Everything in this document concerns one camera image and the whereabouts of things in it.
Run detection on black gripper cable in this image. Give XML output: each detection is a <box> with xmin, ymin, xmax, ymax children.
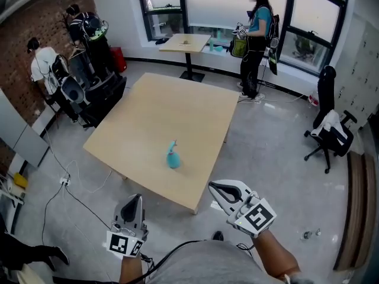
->
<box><xmin>139</xmin><ymin>240</ymin><xmax>208</xmax><ymax>284</ymax></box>

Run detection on white bucket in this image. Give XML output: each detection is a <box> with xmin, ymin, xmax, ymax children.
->
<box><xmin>307</xmin><ymin>89</ymin><xmax>320</xmax><ymax>107</ymax></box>

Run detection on grey lockers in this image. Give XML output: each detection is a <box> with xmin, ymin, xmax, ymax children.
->
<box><xmin>333</xmin><ymin>21</ymin><xmax>379</xmax><ymax>131</ymax></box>

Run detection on black equipment cart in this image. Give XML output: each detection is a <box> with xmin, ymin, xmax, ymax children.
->
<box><xmin>59</xmin><ymin>48</ymin><xmax>128</xmax><ymax>129</ymax></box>

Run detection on teal spray bottle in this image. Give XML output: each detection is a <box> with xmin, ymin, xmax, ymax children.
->
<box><xmin>165</xmin><ymin>151</ymin><xmax>182</xmax><ymax>170</ymax></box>

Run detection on black office chair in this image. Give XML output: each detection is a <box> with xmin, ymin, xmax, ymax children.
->
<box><xmin>304</xmin><ymin>65</ymin><xmax>358</xmax><ymax>175</ymax></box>

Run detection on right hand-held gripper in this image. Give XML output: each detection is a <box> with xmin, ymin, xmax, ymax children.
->
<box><xmin>208</xmin><ymin>179</ymin><xmax>278</xmax><ymax>238</ymax></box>

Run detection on red box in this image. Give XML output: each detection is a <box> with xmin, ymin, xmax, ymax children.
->
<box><xmin>110</xmin><ymin>46</ymin><xmax>128</xmax><ymax>73</ymax></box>

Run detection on person's right forearm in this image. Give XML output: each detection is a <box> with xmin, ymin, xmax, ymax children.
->
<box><xmin>250</xmin><ymin>228</ymin><xmax>300</xmax><ymax>281</ymax></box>

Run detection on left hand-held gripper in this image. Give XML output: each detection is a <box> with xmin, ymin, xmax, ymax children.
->
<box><xmin>105</xmin><ymin>193</ymin><xmax>149</xmax><ymax>259</ymax></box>

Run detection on grey cabinet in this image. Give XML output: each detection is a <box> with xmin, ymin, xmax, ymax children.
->
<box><xmin>0</xmin><ymin>88</ymin><xmax>50</xmax><ymax>169</ymax></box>

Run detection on small wooden pedestal table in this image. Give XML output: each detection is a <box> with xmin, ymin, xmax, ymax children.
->
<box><xmin>159</xmin><ymin>33</ymin><xmax>212</xmax><ymax>82</ymax></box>

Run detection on white floor cable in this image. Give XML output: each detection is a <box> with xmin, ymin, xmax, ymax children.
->
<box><xmin>44</xmin><ymin>128</ymin><xmax>113</xmax><ymax>194</ymax></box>

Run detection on white shelf rack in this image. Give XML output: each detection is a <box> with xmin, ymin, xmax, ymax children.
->
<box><xmin>0</xmin><ymin>173</ymin><xmax>27</xmax><ymax>235</ymax></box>

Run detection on clear plastic water bottle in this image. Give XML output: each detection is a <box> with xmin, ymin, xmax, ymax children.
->
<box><xmin>301</xmin><ymin>228</ymin><xmax>322</xmax><ymax>241</ymax></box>

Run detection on wooden bench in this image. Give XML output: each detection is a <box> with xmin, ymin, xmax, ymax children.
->
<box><xmin>333</xmin><ymin>150</ymin><xmax>378</xmax><ymax>272</ymax></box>

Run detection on green bag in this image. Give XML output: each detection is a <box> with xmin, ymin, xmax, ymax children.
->
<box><xmin>229</xmin><ymin>36</ymin><xmax>248</xmax><ymax>59</ymax></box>

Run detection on white cloth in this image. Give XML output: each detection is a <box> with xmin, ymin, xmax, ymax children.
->
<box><xmin>310</xmin><ymin>109</ymin><xmax>342</xmax><ymax>138</ymax></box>

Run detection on yellow box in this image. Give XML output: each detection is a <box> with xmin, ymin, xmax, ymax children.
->
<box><xmin>13</xmin><ymin>172</ymin><xmax>29</xmax><ymax>188</ymax></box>

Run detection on black floor cable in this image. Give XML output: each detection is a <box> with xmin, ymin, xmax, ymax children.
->
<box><xmin>41</xmin><ymin>183</ymin><xmax>112</xmax><ymax>247</ymax></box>

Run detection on person's grey shirt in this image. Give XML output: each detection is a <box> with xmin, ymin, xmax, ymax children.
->
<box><xmin>141</xmin><ymin>240</ymin><xmax>314</xmax><ymax>284</ymax></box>

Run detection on person's left forearm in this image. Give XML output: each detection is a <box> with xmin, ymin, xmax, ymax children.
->
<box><xmin>118</xmin><ymin>254</ymin><xmax>146</xmax><ymax>284</ymax></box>

